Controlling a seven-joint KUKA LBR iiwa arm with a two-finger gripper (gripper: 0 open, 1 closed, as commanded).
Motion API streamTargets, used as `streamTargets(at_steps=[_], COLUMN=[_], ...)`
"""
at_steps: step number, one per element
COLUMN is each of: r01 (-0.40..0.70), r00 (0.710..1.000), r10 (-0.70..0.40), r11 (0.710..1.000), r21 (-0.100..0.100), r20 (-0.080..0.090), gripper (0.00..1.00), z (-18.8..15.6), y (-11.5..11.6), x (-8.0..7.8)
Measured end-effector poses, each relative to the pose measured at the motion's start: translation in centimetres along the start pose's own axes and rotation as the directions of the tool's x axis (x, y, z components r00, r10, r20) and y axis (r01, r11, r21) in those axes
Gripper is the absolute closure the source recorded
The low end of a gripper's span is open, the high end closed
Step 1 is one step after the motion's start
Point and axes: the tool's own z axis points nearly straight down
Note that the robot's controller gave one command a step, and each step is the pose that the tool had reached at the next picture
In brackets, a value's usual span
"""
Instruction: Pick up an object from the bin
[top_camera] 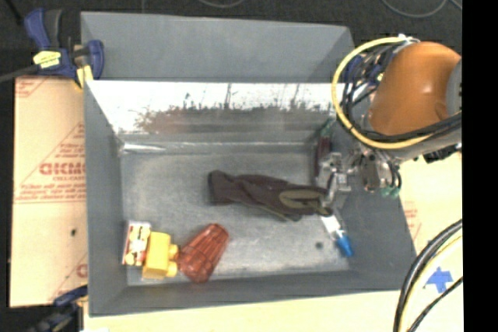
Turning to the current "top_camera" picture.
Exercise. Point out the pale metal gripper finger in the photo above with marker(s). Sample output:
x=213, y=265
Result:
x=337, y=188
x=328, y=166

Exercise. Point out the red-brown flat block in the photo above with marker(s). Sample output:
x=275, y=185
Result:
x=323, y=151

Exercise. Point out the blue and white plastic piece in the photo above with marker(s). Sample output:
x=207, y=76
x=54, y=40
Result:
x=344, y=244

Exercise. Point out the grey metal bin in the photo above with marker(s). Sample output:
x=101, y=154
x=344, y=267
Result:
x=249, y=175

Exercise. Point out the clear red plastic cup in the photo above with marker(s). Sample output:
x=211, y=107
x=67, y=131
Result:
x=202, y=252

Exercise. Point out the yellow toy block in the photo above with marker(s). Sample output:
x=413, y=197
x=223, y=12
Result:
x=156, y=254

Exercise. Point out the red and white printed box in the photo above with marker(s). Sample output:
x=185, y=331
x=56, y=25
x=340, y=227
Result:
x=134, y=241

